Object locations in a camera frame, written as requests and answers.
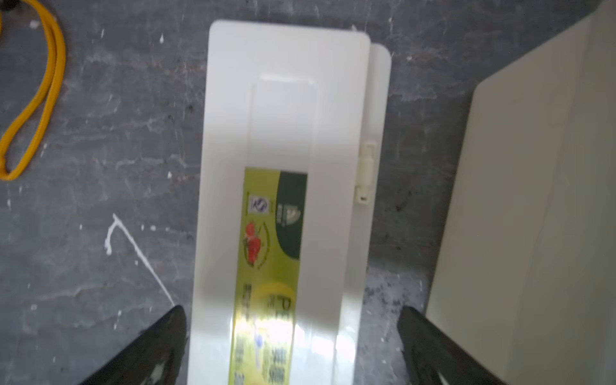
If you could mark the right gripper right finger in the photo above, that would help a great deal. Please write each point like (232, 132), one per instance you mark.
(431, 357)

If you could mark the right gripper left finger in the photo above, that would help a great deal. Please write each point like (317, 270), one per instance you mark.
(155, 357)

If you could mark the white wrap dispenser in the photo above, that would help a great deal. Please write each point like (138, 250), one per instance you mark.
(525, 279)
(292, 139)

